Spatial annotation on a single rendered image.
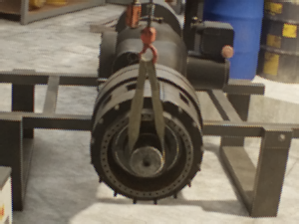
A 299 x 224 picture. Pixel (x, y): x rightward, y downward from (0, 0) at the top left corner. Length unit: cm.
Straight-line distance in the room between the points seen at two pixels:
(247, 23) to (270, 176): 182
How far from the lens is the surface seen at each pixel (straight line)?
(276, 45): 576
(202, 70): 415
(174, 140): 285
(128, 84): 298
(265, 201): 415
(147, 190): 287
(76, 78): 470
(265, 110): 536
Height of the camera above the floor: 194
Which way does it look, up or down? 19 degrees down
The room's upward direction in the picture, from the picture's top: 5 degrees clockwise
